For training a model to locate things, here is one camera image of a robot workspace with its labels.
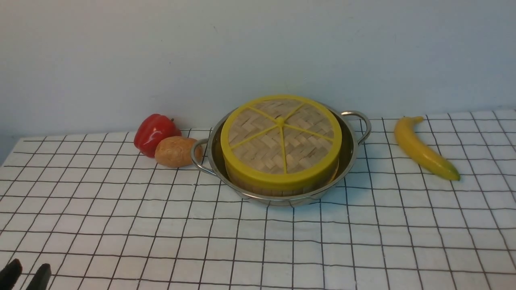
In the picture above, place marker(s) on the white checkered tablecloth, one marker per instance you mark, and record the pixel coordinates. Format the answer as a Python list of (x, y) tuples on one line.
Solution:
[(106, 218)]

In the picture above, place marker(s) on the woven bamboo steamer lid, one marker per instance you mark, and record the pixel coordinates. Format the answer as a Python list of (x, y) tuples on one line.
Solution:
[(281, 138)]

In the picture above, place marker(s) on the red bell pepper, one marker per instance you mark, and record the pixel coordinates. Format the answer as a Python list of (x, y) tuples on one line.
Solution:
[(152, 131)]

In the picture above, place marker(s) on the stainless steel pot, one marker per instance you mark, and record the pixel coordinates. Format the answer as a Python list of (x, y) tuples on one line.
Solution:
[(347, 156)]

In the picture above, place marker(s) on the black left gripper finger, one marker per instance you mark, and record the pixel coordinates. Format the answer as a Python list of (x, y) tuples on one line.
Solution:
[(41, 278), (10, 274)]

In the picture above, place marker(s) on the yellow banana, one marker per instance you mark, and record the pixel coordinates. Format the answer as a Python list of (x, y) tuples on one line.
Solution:
[(421, 153)]

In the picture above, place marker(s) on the bamboo steamer basket yellow rim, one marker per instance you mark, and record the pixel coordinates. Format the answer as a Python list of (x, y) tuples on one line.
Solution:
[(282, 189)]

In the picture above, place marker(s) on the brown potato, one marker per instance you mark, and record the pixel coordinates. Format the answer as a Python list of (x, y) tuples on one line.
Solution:
[(175, 152)]

